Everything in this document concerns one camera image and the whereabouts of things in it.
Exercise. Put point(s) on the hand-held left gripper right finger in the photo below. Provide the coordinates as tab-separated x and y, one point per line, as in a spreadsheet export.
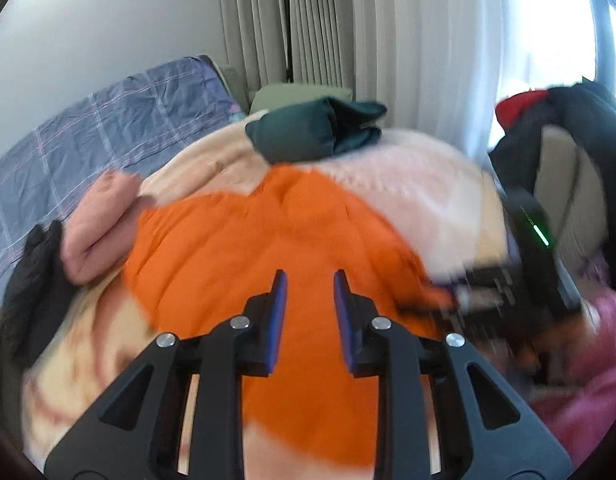
342	320

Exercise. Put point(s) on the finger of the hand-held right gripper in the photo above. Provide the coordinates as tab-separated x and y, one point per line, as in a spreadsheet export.
487	282
467	322

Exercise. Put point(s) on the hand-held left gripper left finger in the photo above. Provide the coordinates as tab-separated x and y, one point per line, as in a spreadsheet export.
279	320

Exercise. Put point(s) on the orange puffer jacket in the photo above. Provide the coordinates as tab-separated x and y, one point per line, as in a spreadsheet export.
228	260

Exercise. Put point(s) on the black clothes on chair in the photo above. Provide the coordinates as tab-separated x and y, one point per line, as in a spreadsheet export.
587	115

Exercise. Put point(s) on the beige chair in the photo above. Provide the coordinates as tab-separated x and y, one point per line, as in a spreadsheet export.
557	170

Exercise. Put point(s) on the cream pink blanket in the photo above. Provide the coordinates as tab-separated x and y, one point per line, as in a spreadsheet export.
412	185

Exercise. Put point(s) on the pink cloth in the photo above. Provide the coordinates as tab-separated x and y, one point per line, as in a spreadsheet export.
597	390

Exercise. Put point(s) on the red cloth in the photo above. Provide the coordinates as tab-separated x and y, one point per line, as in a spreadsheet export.
520	110

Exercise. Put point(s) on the dark green garment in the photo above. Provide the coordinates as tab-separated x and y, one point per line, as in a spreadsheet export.
298	130

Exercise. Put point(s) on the pink garment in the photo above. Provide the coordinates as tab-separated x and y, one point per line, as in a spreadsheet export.
98	230

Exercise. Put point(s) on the light green pillow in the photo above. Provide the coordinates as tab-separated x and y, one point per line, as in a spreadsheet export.
288	96

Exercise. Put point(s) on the black garment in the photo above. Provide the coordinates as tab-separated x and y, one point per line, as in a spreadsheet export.
38	290

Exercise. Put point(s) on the window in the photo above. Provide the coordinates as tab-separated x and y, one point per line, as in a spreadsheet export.
615	25

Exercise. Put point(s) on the grey white curtain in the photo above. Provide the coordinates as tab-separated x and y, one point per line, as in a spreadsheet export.
412	35

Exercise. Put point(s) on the blue plaid quilt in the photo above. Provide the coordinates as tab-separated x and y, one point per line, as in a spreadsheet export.
88	135

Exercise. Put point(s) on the black floor lamp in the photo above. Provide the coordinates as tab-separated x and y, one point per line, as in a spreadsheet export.
289	25

